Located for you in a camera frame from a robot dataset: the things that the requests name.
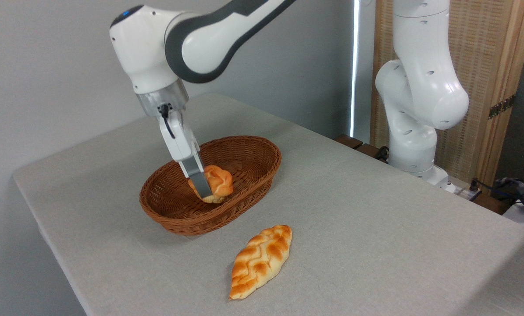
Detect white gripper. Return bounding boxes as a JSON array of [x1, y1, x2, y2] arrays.
[[159, 110, 213, 199]]

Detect round golden bread roll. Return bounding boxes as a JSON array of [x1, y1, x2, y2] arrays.
[[188, 165, 234, 204]]

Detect long braided bread loaf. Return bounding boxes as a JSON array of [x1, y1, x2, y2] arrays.
[[228, 225, 292, 300]]

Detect brown oval wicker basket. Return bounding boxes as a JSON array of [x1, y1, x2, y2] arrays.
[[139, 136, 282, 237]]

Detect dark wooden block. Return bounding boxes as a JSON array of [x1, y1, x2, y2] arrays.
[[472, 193, 512, 215], [333, 134, 363, 150], [355, 143, 387, 162]]

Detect dark metal screen hinge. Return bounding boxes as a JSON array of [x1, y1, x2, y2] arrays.
[[488, 94, 517, 120]]

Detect wooden woven folding screen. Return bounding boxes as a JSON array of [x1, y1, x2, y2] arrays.
[[371, 0, 524, 189]]

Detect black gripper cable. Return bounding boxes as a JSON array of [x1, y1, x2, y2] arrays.
[[158, 104, 176, 139]]

